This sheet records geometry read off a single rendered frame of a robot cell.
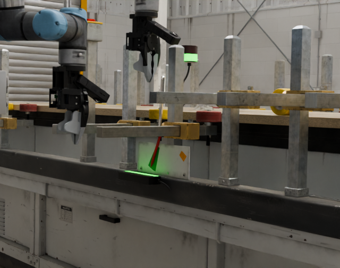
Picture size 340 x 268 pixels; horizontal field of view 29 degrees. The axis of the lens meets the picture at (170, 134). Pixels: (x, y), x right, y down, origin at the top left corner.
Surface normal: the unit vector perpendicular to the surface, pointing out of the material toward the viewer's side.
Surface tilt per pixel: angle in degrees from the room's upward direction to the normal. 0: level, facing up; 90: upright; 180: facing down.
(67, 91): 90
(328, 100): 90
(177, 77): 90
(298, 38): 90
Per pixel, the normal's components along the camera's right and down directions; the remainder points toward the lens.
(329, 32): -0.72, 0.02
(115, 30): 0.69, 0.05
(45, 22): -0.31, 0.04
